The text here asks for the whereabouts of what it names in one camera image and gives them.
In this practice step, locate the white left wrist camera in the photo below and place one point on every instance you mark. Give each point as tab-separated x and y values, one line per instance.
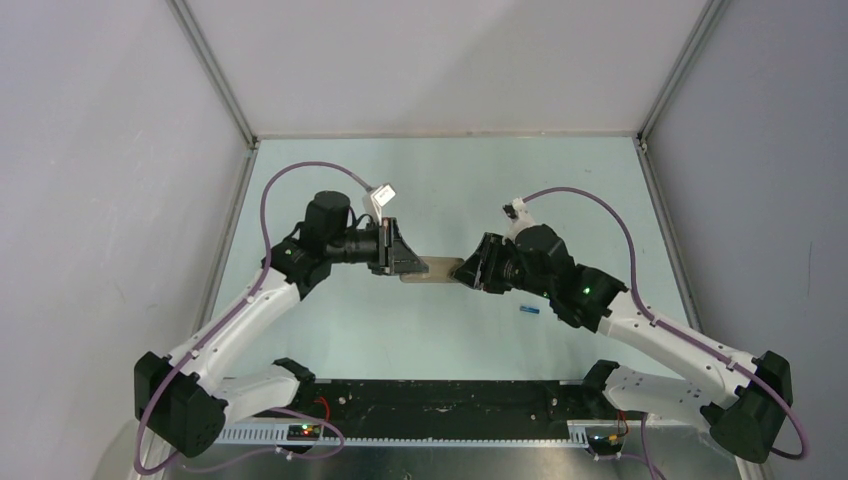
375	200

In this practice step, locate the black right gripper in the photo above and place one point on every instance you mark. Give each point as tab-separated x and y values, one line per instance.
488	253

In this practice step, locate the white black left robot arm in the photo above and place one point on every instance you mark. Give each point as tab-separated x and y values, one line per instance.
287	275

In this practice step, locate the right controller board with LEDs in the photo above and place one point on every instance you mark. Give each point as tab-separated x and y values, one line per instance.
605	447

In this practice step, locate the beige remote control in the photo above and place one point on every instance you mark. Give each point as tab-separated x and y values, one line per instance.
440	271

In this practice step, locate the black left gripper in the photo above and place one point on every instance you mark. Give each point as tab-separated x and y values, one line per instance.
396	256

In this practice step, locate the left controller board with LEDs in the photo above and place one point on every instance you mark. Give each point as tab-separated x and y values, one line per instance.
309	433

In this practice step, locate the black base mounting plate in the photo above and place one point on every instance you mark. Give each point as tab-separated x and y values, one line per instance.
452	410

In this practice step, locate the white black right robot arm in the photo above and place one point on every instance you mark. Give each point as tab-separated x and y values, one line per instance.
738	398

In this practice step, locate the controller board with leds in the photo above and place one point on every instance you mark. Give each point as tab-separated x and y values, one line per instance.
309	433
605	447

